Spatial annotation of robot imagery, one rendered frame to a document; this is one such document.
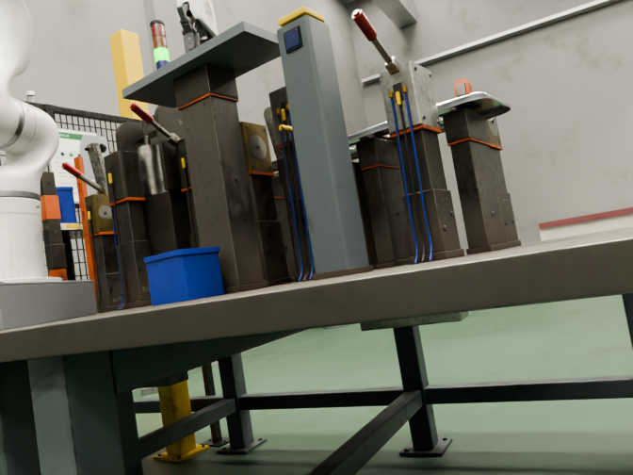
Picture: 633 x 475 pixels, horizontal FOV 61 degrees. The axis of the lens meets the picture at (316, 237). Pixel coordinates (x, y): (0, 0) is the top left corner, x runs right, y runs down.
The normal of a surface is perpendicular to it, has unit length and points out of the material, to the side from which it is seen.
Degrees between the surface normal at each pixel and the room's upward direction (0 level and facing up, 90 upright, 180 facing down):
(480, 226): 90
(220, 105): 90
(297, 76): 90
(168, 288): 90
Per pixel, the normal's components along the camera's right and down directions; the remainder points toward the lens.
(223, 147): 0.79, -0.17
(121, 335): -0.46, 0.01
